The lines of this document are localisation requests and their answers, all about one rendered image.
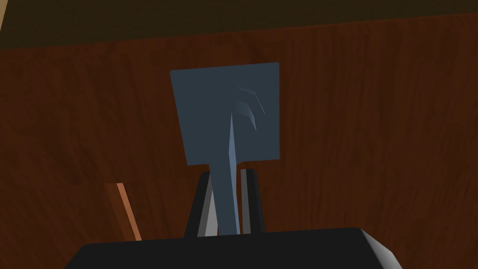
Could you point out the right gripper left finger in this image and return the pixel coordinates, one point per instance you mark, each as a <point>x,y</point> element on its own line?
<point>203,209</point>

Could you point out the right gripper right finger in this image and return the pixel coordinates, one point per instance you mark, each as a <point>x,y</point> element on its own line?
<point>251,201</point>

